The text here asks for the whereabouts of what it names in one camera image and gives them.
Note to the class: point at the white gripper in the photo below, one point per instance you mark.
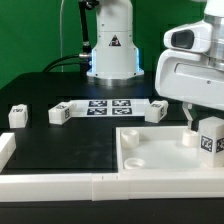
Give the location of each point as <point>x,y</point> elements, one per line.
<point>187,77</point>

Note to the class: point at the white square tabletop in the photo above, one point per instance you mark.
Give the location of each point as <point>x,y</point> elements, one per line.
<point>162,148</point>

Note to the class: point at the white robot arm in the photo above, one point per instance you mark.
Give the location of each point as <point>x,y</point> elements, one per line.
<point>115,58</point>

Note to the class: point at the white marker base sheet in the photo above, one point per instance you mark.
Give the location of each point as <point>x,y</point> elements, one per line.
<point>110,107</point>

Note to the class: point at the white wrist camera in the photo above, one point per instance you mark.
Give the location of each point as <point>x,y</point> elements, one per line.
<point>194,37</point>

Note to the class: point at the white front fence wall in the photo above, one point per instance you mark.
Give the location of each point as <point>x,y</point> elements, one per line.
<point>99,187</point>

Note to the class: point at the white fence wall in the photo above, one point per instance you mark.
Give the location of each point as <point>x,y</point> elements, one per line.
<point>7,148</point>
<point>99,187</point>

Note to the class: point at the white left fence wall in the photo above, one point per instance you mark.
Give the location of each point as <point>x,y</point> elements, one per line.
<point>7,148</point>

